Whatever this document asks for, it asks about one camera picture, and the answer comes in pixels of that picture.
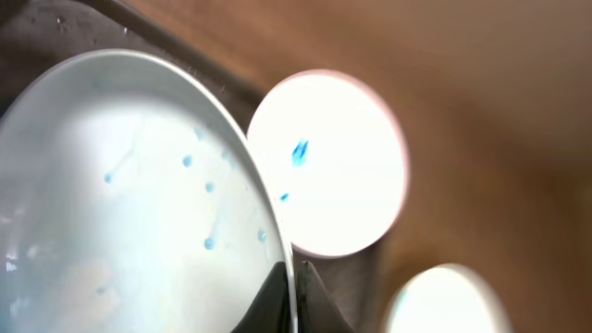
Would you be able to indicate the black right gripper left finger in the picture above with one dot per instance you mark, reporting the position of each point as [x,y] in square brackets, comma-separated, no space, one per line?
[270,309]

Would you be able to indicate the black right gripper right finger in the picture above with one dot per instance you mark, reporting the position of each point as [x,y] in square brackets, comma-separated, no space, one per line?
[317,313]

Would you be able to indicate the white plate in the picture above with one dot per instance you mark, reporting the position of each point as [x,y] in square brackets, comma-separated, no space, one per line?
[130,203]
[334,158]
[447,298]

